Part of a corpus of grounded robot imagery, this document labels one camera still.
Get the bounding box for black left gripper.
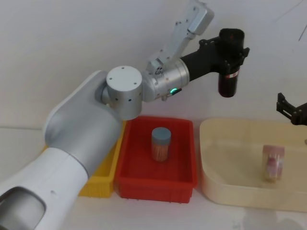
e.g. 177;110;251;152
180;35;250;81

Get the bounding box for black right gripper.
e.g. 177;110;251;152
276;92;307;126

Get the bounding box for black cylindrical bottle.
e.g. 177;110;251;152
217;28;246;98

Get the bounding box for clear pink plastic container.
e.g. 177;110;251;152
261;144;286;184

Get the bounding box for cream plastic tray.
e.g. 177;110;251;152
199;117;307;213

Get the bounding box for toothpick jar with grey lid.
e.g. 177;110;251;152
151;127;172;163

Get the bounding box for red plastic bin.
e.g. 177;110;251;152
113;115;199;205

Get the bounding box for yellow plastic bin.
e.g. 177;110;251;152
42;119;128;199

